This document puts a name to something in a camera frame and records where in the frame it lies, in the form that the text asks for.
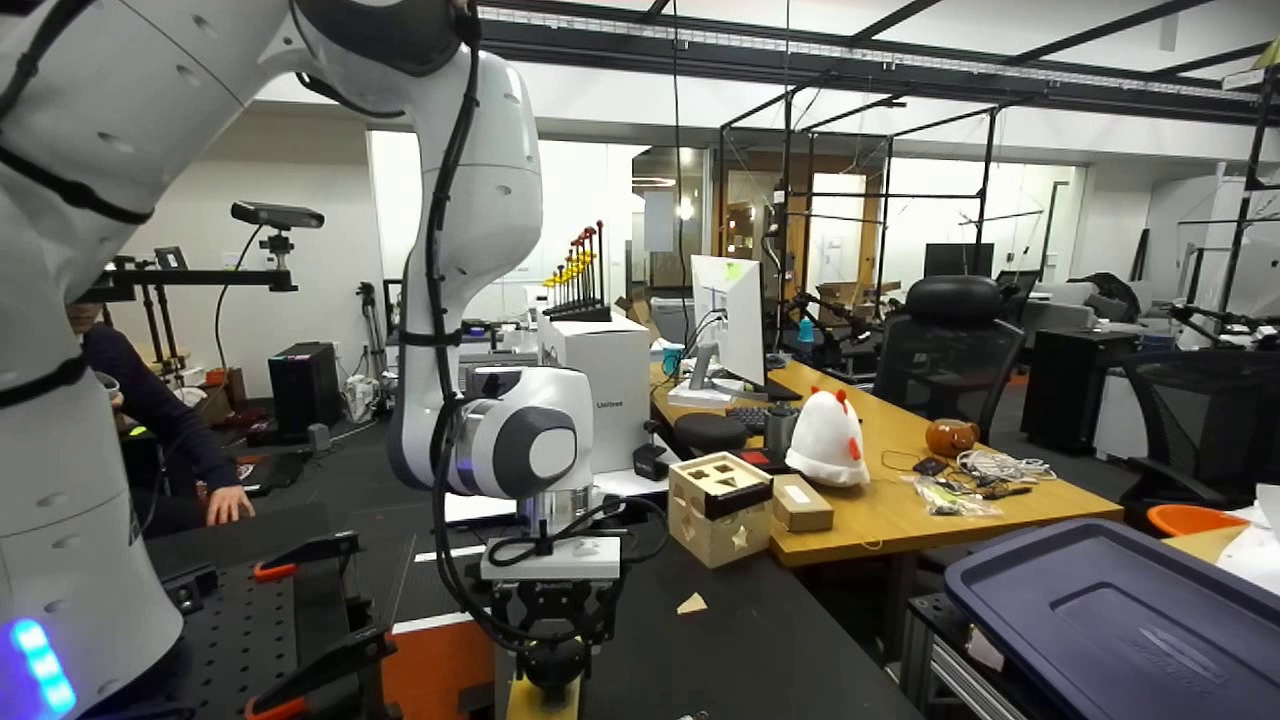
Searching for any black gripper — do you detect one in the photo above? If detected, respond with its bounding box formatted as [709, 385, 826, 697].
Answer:
[498, 581, 624, 684]

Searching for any person left hand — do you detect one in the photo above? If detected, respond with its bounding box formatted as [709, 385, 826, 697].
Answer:
[196, 482, 261, 533]

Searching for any wooden shape sorter box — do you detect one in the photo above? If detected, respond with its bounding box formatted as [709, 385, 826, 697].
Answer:
[665, 453, 781, 571]

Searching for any black orange clamp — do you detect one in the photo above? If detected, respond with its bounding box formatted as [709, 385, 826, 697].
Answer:
[242, 619, 400, 720]
[248, 528, 367, 591]

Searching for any black chair headrest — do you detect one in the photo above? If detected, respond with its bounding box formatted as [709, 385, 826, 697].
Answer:
[657, 407, 772, 457]

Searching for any small tan box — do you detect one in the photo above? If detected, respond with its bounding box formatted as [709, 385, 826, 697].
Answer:
[768, 471, 842, 538]

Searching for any dark mug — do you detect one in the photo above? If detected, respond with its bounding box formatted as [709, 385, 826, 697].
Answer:
[759, 401, 806, 471]

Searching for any white hard hat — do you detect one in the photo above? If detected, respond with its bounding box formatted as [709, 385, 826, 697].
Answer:
[781, 385, 874, 492]

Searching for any wooden desk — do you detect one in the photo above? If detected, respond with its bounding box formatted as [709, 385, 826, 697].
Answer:
[766, 360, 1128, 571]

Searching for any black computer tower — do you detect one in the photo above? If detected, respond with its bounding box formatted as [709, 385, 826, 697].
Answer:
[270, 338, 344, 442]

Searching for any white monitor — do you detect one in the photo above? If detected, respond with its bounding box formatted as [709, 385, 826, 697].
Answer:
[690, 251, 768, 393]

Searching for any yellow tool rack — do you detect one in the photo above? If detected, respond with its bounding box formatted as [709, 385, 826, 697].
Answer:
[539, 220, 618, 326]

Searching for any orange ball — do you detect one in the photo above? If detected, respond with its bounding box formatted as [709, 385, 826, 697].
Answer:
[923, 417, 984, 462]

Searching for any clear plastic bag clutter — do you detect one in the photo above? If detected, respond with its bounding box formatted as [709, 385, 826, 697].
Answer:
[907, 445, 1061, 520]

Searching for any black office chair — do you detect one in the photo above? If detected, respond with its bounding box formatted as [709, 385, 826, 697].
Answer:
[874, 272, 1034, 447]

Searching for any navy plastic storage bin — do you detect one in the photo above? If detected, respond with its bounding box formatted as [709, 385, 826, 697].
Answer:
[942, 517, 1280, 720]

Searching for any black monitor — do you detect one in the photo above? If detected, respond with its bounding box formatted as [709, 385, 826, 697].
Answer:
[921, 240, 1001, 286]

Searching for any orange bowl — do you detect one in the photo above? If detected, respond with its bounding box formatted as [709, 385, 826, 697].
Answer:
[1146, 500, 1253, 544]

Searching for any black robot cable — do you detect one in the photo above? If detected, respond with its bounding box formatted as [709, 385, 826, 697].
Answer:
[398, 23, 634, 655]

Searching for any black camera stand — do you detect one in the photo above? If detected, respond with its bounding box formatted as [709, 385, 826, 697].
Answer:
[77, 228, 306, 385]

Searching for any black camera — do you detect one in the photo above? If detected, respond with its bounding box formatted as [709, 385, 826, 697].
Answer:
[228, 197, 329, 236]

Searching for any black metal ceiling frame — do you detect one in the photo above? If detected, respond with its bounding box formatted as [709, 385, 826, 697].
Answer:
[474, 0, 1280, 135]

